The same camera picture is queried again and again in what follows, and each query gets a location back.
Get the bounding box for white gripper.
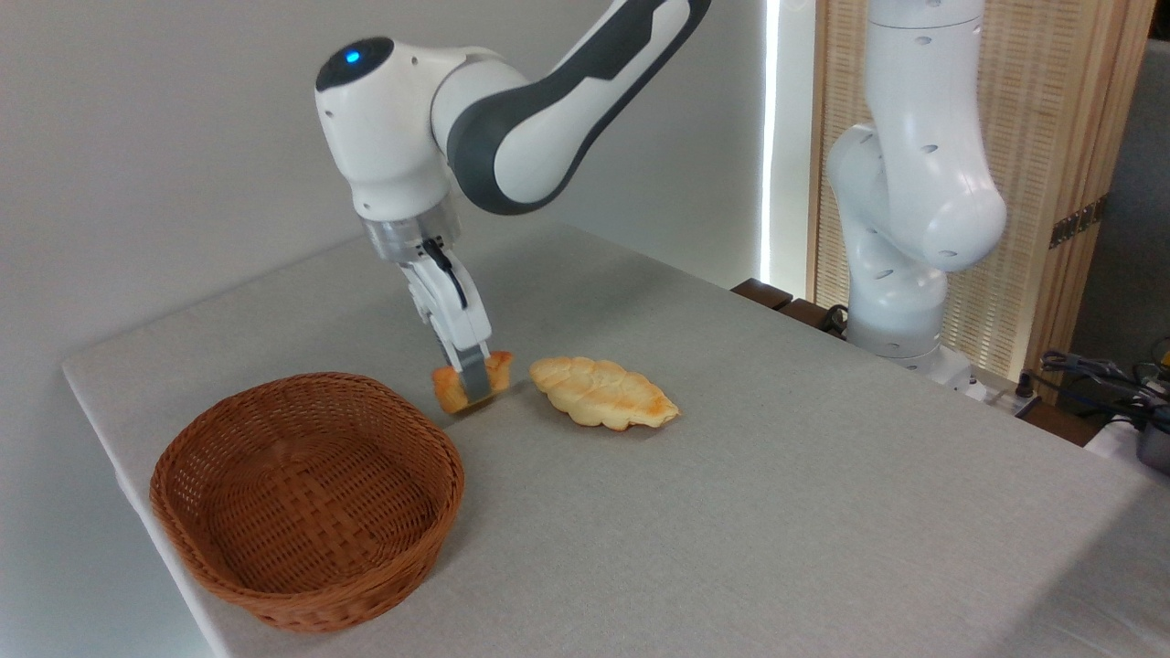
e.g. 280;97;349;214
399;249;493;403

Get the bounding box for grey tablecloth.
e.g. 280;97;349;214
62;219;1170;658

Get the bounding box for bundle of black cables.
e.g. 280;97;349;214
1038;338;1170;429

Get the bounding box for orange muffin bread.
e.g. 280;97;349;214
431;350;516;415

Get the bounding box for dark wooden furniture edge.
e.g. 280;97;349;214
730;278;851;341

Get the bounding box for bamboo folding screen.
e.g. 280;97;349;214
808;0;1158;385

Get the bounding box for pale braided bread loaf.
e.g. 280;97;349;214
530;356;682;432

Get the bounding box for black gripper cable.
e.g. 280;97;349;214
421;239;470;311

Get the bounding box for brown wicker basket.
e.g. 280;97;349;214
149;372;466;634

